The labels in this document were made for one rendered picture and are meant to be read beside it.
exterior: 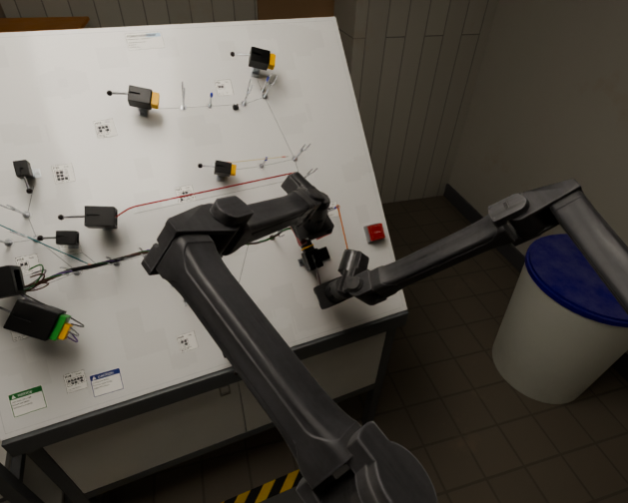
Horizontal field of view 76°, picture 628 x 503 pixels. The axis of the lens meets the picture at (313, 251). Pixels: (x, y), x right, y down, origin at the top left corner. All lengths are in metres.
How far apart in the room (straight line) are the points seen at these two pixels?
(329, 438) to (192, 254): 0.25
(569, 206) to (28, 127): 1.27
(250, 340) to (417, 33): 2.79
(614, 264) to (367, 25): 2.39
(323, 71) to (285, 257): 0.63
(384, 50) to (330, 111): 1.64
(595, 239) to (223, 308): 0.60
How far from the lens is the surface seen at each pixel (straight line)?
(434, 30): 3.13
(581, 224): 0.81
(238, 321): 0.45
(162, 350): 1.21
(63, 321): 1.10
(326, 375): 1.54
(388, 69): 3.04
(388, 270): 0.93
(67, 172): 1.27
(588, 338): 2.07
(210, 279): 0.47
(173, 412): 1.40
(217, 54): 1.38
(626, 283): 0.76
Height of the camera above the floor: 1.87
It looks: 40 degrees down
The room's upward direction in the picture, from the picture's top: 2 degrees clockwise
